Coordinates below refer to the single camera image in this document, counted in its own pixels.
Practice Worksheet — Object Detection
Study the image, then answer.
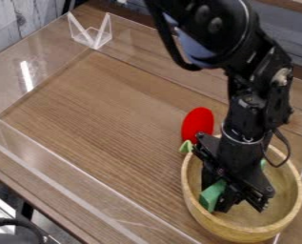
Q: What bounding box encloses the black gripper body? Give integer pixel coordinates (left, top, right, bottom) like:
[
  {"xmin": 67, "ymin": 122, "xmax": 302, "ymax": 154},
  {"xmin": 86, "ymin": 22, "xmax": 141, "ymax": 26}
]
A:
[{"xmin": 193, "ymin": 132, "xmax": 276, "ymax": 200}]

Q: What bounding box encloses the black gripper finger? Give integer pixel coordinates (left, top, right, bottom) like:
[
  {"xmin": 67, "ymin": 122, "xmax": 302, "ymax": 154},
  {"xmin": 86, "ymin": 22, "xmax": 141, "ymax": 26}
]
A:
[
  {"xmin": 201, "ymin": 166, "xmax": 245, "ymax": 213},
  {"xmin": 242, "ymin": 187, "xmax": 269, "ymax": 213}
]

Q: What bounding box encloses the green rectangular block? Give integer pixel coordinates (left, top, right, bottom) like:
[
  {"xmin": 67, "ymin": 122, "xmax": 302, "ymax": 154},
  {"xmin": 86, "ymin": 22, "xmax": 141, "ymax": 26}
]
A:
[{"xmin": 199, "ymin": 160, "xmax": 267, "ymax": 213}]

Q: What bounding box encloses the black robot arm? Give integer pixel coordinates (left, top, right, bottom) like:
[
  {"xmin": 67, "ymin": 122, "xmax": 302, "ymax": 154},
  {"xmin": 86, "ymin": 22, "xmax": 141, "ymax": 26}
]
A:
[{"xmin": 145, "ymin": 0, "xmax": 293, "ymax": 213}]

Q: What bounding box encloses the wooden bowl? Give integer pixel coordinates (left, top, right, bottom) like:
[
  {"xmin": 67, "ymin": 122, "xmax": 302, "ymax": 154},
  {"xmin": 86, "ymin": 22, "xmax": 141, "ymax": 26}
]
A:
[{"xmin": 179, "ymin": 140, "xmax": 302, "ymax": 243}]

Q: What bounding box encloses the red plush strawberry toy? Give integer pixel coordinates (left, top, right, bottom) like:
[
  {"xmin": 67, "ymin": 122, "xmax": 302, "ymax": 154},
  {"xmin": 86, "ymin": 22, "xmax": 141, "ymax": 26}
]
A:
[{"xmin": 179, "ymin": 107, "xmax": 214, "ymax": 153}]

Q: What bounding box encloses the black metal frame with bolt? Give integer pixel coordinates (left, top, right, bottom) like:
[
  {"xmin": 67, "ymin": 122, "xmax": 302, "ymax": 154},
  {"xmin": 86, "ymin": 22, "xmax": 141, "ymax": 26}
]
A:
[{"xmin": 14, "ymin": 202, "xmax": 59, "ymax": 244}]

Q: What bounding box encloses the clear acrylic corner bracket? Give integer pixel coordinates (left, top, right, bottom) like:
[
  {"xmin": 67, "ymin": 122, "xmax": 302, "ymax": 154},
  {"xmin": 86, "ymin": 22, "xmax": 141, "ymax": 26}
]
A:
[{"xmin": 67, "ymin": 12, "xmax": 113, "ymax": 50}]

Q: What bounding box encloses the black cable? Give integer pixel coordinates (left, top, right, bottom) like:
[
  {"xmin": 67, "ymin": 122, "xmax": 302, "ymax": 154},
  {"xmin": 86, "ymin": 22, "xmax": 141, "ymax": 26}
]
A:
[{"xmin": 0, "ymin": 217, "xmax": 46, "ymax": 244}]

